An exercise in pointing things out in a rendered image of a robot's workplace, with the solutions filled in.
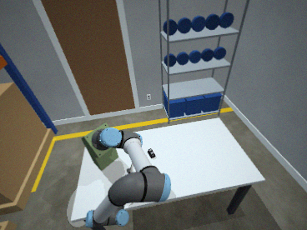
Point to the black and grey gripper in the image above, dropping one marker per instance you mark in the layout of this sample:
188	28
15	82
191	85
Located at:
130	170

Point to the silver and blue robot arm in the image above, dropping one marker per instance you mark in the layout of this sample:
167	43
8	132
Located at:
145	185

